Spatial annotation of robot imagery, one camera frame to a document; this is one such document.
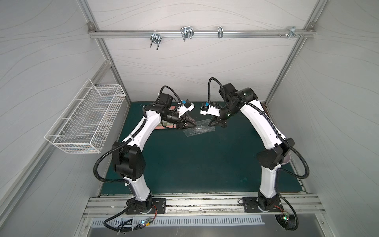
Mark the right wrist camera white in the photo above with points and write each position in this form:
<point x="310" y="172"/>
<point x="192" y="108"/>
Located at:
<point x="207" y="109"/>

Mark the white wire basket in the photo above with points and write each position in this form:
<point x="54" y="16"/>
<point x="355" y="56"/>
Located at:
<point x="85" y="124"/>

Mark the clear plastic ruler pouch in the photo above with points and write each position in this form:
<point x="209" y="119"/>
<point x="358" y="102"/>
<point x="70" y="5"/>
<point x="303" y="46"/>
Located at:
<point x="201" y="127"/>

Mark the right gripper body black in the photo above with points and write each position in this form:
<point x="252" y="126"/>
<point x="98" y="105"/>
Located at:
<point x="217" y="119"/>

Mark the aluminium top rail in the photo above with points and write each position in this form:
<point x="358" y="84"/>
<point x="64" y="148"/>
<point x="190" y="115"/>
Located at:
<point x="198" y="34"/>

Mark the metal bracket with bolts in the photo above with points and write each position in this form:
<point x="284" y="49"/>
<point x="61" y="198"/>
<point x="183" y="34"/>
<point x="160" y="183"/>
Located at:
<point x="292" y="34"/>

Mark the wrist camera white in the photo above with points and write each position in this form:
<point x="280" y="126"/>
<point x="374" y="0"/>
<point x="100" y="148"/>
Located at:
<point x="207" y="109"/>
<point x="185" y="106"/>

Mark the lilac plain bowl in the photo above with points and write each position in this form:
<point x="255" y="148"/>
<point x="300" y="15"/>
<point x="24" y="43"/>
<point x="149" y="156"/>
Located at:
<point x="286" y="159"/>

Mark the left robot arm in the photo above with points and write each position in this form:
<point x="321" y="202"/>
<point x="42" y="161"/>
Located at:
<point x="128" y="160"/>

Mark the metal u-bolt clamp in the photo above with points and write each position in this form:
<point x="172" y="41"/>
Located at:
<point x="187" y="32"/>

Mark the small metal clamp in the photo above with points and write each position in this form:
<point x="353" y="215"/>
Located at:
<point x="220" y="32"/>

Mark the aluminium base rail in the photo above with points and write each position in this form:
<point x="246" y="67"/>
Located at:
<point x="207" y="204"/>

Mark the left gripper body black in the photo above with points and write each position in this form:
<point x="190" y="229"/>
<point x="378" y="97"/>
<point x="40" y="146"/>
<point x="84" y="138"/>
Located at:
<point x="182" y="121"/>

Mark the pink plastic tray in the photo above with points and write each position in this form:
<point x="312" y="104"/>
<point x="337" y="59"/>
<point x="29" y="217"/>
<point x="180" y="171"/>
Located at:
<point x="167" y="125"/>

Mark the metal hook clamp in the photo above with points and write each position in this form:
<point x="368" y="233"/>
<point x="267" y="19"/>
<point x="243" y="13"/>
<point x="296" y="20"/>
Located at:
<point x="155" y="39"/>

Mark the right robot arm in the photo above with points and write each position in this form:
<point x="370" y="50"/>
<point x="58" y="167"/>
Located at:
<point x="271" y="159"/>

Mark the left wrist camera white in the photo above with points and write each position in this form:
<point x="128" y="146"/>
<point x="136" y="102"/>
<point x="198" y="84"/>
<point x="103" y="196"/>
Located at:
<point x="185" y="106"/>

